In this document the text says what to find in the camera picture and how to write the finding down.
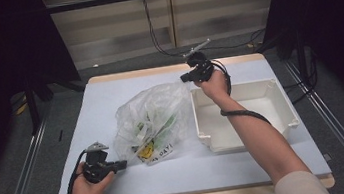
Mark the pale blue table mat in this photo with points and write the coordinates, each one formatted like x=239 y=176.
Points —
x=187 y=175

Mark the person's beige sleeve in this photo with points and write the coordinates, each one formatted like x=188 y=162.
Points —
x=301 y=187

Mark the small black stick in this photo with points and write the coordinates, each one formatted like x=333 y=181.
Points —
x=60 y=135

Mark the black metal stand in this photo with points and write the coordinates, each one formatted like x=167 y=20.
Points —
x=33 y=108

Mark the yellow floor tape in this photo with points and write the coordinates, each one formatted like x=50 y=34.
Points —
x=21 y=109

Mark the person's right hand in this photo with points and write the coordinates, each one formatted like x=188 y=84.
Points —
x=217 y=86

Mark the green snack packet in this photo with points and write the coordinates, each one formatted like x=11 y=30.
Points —
x=165 y=124

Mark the clear printed plastic bag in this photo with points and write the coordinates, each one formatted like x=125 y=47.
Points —
x=160 y=102

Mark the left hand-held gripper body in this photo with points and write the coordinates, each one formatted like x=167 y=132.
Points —
x=97 y=169

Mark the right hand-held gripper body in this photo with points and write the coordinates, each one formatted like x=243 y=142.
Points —
x=203 y=67

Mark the white plastic tray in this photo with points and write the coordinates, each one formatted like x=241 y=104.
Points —
x=262 y=105

